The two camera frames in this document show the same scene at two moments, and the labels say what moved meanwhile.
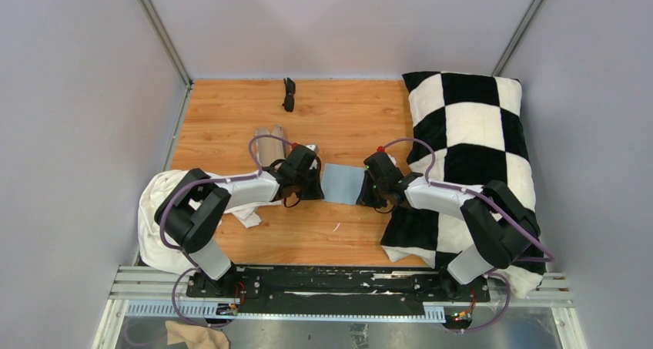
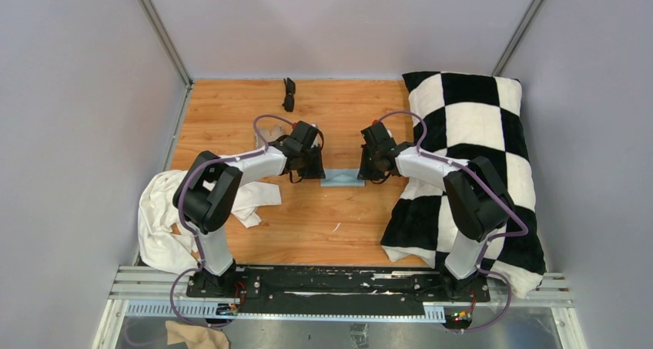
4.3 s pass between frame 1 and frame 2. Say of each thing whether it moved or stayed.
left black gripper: moved
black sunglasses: stayed
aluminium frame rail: stayed
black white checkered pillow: stayed
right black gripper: moved
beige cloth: stayed
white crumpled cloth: stayed
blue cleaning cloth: moved
